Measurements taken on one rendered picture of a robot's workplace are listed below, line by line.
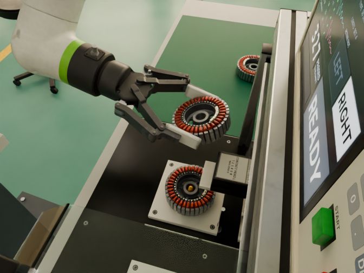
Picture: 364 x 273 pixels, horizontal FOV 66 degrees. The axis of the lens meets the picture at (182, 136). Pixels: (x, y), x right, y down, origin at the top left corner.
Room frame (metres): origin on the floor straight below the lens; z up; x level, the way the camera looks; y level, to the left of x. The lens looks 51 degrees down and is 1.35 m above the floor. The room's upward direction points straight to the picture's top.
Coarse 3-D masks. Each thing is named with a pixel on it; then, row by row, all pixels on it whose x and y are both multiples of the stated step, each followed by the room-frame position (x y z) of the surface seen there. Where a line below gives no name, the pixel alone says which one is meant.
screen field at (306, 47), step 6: (306, 42) 0.31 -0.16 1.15; (306, 48) 0.30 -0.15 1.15; (306, 54) 0.29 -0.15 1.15; (306, 60) 0.28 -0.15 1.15; (306, 66) 0.27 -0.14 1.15; (306, 72) 0.26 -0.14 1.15; (306, 78) 0.25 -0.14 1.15; (306, 84) 0.24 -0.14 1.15; (306, 90) 0.23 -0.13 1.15; (306, 96) 0.22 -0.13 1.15
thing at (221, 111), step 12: (204, 96) 0.42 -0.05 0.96; (180, 108) 0.40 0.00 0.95; (192, 108) 0.40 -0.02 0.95; (204, 108) 0.40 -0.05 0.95; (216, 108) 0.38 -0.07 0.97; (228, 108) 0.38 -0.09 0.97; (180, 120) 0.36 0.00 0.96; (192, 120) 0.38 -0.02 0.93; (204, 120) 0.36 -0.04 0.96; (216, 120) 0.35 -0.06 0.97; (228, 120) 0.35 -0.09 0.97; (192, 132) 0.33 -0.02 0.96; (204, 132) 0.32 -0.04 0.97; (216, 132) 0.33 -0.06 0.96; (204, 144) 0.32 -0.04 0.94
